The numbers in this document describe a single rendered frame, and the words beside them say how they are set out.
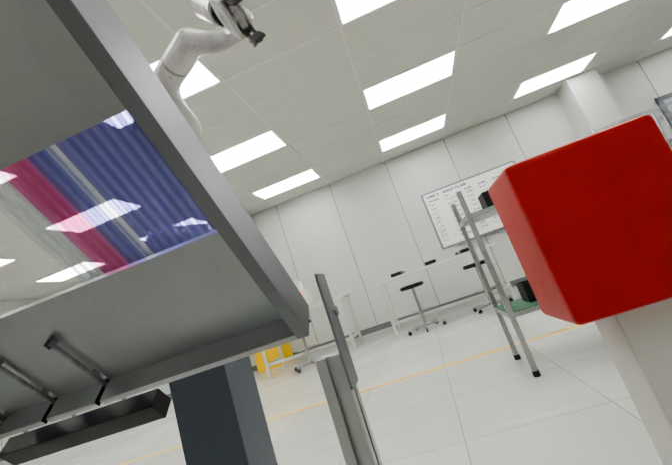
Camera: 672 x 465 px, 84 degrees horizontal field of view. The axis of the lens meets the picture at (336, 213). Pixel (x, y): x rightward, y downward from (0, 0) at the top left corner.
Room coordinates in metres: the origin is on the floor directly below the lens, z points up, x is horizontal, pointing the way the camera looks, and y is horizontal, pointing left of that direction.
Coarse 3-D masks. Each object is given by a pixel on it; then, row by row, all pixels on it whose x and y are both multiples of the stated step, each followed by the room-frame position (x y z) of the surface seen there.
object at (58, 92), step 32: (0, 0) 0.27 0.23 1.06; (32, 0) 0.27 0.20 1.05; (0, 32) 0.29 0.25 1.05; (32, 32) 0.29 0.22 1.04; (64, 32) 0.30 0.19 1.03; (0, 64) 0.31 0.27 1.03; (32, 64) 0.31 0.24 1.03; (64, 64) 0.32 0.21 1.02; (0, 96) 0.33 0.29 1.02; (32, 96) 0.33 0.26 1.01; (64, 96) 0.34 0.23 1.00; (96, 96) 0.34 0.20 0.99; (0, 128) 0.35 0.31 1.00; (32, 128) 0.35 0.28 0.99; (64, 128) 0.36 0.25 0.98; (0, 160) 0.37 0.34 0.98
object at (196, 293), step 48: (192, 240) 0.49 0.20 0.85; (96, 288) 0.52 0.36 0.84; (144, 288) 0.53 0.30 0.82; (192, 288) 0.54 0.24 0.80; (240, 288) 0.56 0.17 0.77; (0, 336) 0.56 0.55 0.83; (48, 336) 0.58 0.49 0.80; (96, 336) 0.59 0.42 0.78; (144, 336) 0.60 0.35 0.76; (192, 336) 0.62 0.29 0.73; (0, 384) 0.64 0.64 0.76; (48, 384) 0.66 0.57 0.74
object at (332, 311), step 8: (320, 280) 0.58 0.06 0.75; (320, 288) 0.56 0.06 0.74; (328, 288) 0.61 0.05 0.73; (328, 296) 0.59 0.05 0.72; (328, 304) 0.58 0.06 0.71; (328, 312) 0.56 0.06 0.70; (336, 312) 0.59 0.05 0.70; (336, 320) 0.59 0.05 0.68; (336, 328) 0.58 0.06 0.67; (336, 336) 0.57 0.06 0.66; (344, 336) 0.61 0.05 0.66; (336, 344) 0.56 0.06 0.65; (344, 344) 0.60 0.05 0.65; (344, 352) 0.58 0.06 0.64; (344, 360) 0.57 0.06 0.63; (344, 368) 0.56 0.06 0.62; (352, 368) 0.60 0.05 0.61; (352, 376) 0.58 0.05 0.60; (352, 384) 0.57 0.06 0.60
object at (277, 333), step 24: (240, 336) 0.62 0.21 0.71; (264, 336) 0.60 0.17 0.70; (288, 336) 0.59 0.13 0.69; (168, 360) 0.64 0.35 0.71; (192, 360) 0.62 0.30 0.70; (216, 360) 0.61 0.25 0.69; (96, 384) 0.67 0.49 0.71; (120, 384) 0.65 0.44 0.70; (144, 384) 0.63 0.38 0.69; (24, 408) 0.70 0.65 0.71; (48, 408) 0.67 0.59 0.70; (72, 408) 0.65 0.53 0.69; (0, 432) 0.67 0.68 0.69
